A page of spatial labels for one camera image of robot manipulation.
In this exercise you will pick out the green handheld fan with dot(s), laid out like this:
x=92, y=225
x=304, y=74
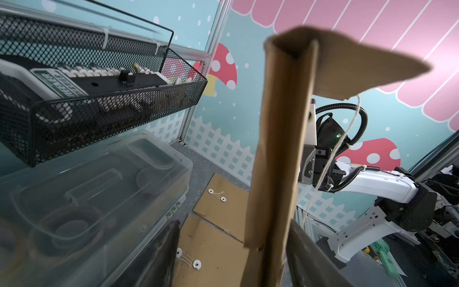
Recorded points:
x=382, y=249

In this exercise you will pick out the brown file bag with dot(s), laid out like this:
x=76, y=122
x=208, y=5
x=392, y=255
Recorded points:
x=301, y=63
x=207, y=257
x=224, y=205

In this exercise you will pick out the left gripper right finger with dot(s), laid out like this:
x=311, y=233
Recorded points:
x=308, y=264

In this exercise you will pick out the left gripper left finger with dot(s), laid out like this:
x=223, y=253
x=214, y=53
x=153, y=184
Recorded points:
x=154, y=266

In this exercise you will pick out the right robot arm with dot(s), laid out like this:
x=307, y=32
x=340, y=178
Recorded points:
x=402, y=205

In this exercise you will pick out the clear plastic storage box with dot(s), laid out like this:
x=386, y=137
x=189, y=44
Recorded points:
x=80, y=220

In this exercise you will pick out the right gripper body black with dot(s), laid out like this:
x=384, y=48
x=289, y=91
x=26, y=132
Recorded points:
x=312, y=165

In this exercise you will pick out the black power strip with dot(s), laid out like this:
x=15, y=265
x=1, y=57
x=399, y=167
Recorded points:
x=71, y=89

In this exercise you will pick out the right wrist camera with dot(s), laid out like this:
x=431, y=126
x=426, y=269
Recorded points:
x=311, y=132

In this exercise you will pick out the black wire mesh basket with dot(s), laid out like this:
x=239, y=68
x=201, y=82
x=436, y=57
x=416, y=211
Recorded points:
x=56, y=41

